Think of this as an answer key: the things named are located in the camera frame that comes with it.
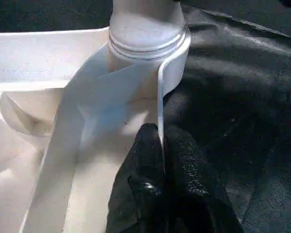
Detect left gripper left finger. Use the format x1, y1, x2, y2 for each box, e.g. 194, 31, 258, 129
106, 123, 167, 233

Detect white plastic table leg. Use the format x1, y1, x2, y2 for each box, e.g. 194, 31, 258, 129
108, 0, 188, 60

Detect white plastic table top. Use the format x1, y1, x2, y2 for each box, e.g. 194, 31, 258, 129
0, 25, 192, 233

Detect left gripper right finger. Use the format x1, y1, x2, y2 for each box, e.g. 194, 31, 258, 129
164, 125, 244, 233

